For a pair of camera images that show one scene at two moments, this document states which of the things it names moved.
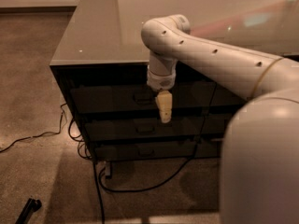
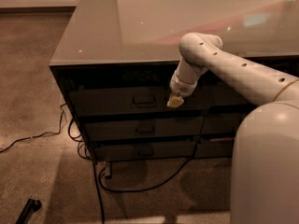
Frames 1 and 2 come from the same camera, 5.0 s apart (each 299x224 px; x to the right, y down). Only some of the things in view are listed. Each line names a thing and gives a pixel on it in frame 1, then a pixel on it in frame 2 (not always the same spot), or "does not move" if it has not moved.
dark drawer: [216, 122] does not move
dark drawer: [145, 149] does not move
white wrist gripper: [160, 81] → [182, 88]
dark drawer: [209, 148] does not move
